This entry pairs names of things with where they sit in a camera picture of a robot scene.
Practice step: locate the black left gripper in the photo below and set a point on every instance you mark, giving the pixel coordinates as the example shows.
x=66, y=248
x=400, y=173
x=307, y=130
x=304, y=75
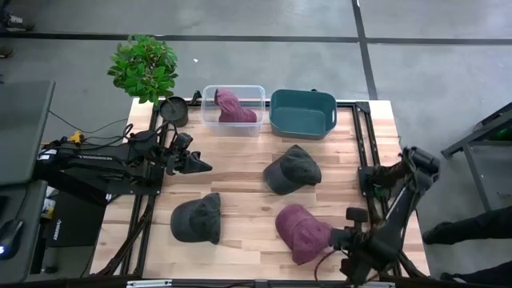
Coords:
x=182, y=162

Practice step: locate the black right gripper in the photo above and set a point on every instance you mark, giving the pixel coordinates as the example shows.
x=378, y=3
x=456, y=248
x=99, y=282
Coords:
x=354, y=239

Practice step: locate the maroon baseball cap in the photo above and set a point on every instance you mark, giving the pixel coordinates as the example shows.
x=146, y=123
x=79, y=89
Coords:
x=234, y=114
x=300, y=234

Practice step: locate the dark grey baseball cap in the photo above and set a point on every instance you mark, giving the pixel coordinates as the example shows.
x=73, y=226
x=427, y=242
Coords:
x=292, y=170
x=196, y=220

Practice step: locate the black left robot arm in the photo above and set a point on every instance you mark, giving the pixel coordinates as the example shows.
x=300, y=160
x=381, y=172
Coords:
x=92, y=162

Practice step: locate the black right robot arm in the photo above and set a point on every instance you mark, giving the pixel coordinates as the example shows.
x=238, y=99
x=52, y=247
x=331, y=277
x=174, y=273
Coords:
x=400, y=216

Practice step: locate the clear plastic bin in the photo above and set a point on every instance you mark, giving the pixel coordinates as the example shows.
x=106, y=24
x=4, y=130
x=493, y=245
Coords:
x=234, y=130

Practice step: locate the small black clamp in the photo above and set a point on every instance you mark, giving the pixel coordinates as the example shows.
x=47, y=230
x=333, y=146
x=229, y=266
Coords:
x=196, y=98

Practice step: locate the green potted plant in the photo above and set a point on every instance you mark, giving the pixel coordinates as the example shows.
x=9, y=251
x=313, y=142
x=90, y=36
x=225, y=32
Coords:
x=144, y=68

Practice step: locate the teal plastic bin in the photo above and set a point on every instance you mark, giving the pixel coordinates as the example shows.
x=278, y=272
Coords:
x=300, y=120

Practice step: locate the black controller box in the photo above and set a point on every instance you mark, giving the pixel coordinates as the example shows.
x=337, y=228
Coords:
x=76, y=224

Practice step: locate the white yellow small container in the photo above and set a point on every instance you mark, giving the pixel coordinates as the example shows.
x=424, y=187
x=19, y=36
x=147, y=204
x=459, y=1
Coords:
x=49, y=208

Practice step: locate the grey side desk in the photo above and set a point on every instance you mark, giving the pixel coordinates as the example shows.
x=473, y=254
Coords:
x=35, y=200

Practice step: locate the grey metal cart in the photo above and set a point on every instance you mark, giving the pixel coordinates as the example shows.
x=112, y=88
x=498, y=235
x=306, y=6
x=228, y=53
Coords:
x=492, y=180

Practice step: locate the dark grey monitor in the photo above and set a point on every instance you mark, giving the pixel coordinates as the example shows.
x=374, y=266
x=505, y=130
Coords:
x=20, y=132

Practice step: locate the black computer mouse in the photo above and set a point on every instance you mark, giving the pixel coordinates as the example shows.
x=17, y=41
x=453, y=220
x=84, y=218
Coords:
x=10, y=240

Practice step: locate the person's shoe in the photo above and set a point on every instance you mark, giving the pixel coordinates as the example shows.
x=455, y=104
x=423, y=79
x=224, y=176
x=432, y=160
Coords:
x=18, y=22
x=6, y=52

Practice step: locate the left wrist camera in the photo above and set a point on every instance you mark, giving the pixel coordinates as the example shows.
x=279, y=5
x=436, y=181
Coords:
x=183, y=142

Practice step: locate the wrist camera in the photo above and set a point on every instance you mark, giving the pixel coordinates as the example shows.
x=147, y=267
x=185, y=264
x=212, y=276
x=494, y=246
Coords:
x=183, y=142
x=357, y=214

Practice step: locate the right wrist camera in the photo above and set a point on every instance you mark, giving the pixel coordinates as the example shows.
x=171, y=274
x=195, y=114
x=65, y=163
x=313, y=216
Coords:
x=357, y=214

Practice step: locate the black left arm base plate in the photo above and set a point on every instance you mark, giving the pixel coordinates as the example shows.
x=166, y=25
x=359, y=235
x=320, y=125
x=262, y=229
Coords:
x=156, y=190

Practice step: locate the black metal table frame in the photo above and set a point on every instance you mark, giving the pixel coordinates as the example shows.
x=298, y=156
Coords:
x=150, y=208

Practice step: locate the silver metal bracket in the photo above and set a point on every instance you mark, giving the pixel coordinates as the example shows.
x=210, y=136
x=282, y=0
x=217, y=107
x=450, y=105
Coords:
x=382, y=285
x=148, y=284

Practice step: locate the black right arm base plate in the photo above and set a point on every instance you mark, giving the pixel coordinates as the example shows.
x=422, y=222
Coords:
x=364, y=176

